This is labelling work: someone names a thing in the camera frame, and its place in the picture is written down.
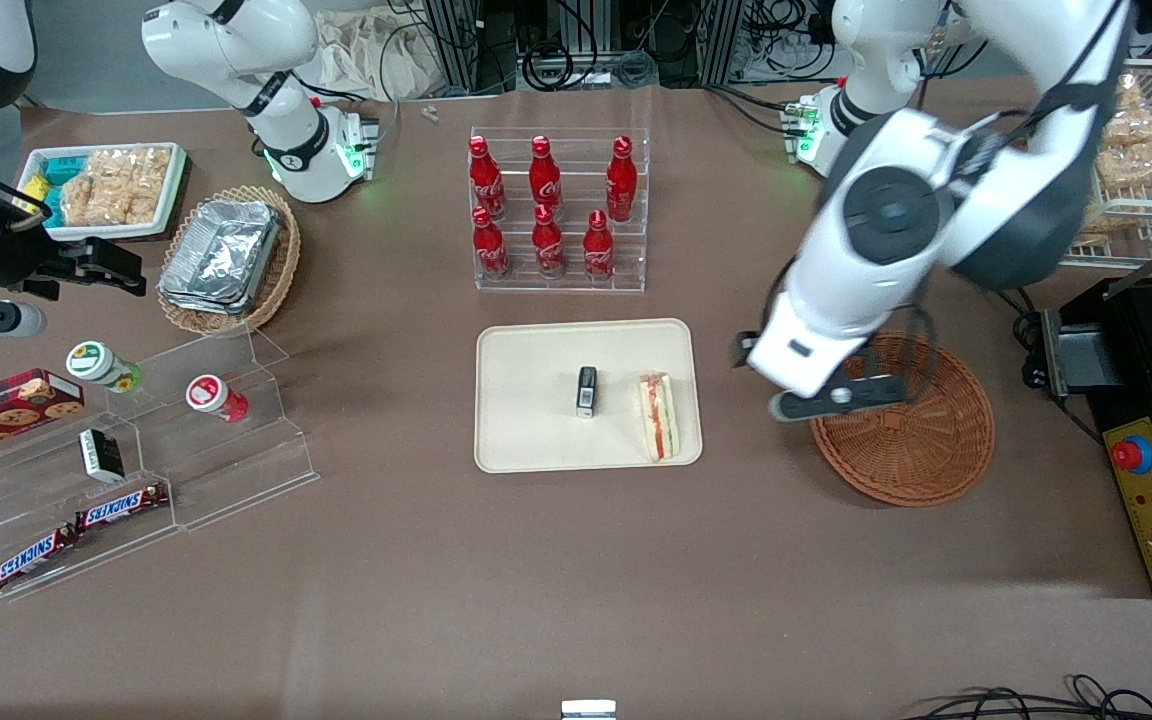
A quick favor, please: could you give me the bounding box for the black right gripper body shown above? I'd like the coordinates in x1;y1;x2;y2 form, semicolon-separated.
0;212;89;301

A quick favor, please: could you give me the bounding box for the triangle sandwich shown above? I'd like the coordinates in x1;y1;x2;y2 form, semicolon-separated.
638;371;683;464

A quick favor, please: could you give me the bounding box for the white rectangular snack tray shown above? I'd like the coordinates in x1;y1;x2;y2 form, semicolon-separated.
21;142;187;242

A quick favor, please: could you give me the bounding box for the oval wicker basket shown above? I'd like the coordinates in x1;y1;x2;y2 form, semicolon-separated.
157;184;303;337

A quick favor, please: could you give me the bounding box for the round brown wicker basket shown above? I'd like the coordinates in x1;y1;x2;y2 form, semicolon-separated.
810;332;996;508

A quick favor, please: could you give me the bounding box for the beige plastic tray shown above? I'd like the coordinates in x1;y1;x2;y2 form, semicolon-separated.
474;318;704;474

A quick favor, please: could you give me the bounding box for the rice cracker bag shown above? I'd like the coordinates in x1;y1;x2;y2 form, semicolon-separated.
59;147;172;227

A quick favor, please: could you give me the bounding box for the green lid sunflower cup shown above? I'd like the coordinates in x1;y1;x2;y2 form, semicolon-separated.
66;340;144;394

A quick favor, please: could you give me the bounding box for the teal snack packet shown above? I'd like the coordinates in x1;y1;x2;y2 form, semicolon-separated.
39;152;87;229

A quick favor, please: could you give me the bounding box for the stack of foil containers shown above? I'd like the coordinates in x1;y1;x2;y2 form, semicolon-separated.
157;199;283;317

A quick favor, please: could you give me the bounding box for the red tartan cookie box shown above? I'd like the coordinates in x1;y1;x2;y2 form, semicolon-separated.
0;369;86;464

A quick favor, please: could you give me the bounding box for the red lid strawberry cup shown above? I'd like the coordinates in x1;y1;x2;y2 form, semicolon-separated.
185;374;250;424

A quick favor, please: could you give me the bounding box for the red Coca-Cola bottle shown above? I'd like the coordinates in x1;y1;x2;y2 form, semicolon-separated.
468;136;507;221
529;136;563;209
583;210;617;281
472;206;512;280
532;204;567;279
606;136;639;223

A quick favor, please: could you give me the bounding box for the Snickers chocolate bar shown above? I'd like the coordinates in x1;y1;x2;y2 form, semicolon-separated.
0;524;79;591
74;482;170;532

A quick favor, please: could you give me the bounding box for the clear acrylic bottle rack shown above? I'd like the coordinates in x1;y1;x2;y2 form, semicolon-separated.
469;126;651;294

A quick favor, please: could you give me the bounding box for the white crumpled plastic bag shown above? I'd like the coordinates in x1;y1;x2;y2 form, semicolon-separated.
311;8;442;103

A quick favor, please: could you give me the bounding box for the black tabletop appliance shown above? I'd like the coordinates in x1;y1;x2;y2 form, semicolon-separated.
1041;275;1152;601

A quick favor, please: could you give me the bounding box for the clear bag of crackers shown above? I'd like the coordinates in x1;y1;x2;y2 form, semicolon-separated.
1096;75;1152;191

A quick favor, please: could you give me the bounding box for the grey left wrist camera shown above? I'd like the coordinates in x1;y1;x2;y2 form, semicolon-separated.
769;376;908;423

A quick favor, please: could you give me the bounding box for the white wire rack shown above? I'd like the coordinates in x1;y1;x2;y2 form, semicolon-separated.
1061;58;1152;271

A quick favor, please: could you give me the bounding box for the black floor cable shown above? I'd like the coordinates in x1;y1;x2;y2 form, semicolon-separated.
898;674;1152;720

